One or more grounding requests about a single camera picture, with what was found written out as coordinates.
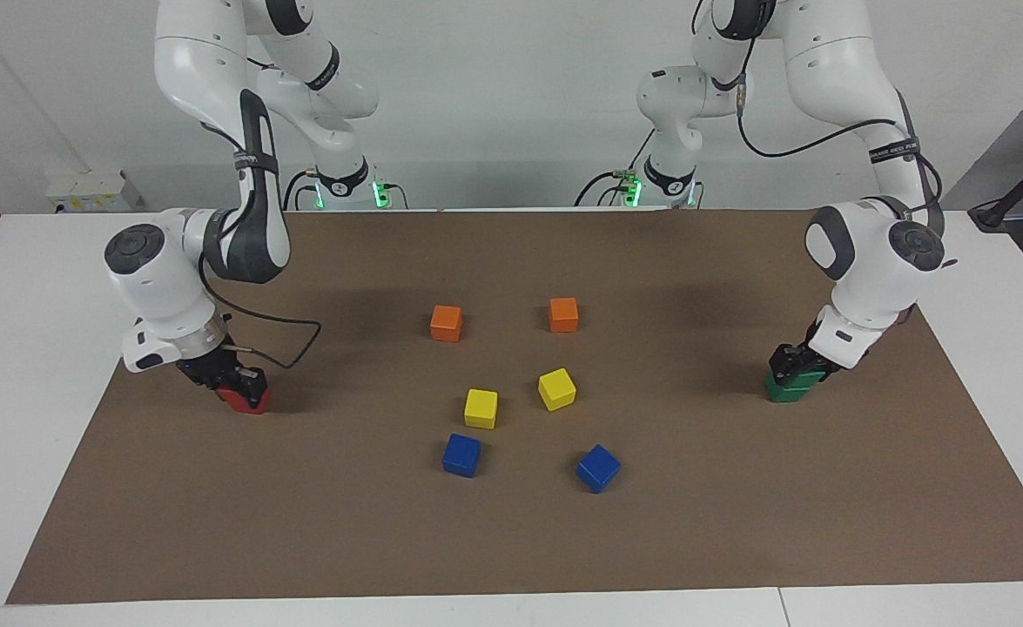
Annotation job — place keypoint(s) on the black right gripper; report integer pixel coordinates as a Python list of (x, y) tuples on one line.
[(211, 366)]

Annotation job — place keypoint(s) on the orange wooden cube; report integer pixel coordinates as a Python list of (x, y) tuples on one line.
[(446, 323), (563, 314)]

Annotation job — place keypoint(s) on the yellow wooden cube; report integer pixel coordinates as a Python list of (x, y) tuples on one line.
[(556, 388), (481, 408)]

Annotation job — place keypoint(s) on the white power box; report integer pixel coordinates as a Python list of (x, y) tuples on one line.
[(93, 192)]

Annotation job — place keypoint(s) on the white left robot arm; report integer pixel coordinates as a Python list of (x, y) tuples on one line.
[(872, 261)]

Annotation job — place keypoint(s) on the blue wooden cube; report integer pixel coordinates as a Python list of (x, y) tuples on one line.
[(598, 468), (461, 455)]

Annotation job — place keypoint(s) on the black tripod stand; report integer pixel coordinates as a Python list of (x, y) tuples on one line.
[(1012, 192)]

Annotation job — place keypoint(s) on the brown table mat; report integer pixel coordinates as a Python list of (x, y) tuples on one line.
[(511, 522)]

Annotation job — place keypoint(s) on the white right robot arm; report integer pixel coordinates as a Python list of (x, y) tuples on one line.
[(163, 279)]

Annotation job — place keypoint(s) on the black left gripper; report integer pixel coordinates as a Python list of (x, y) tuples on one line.
[(803, 357)]

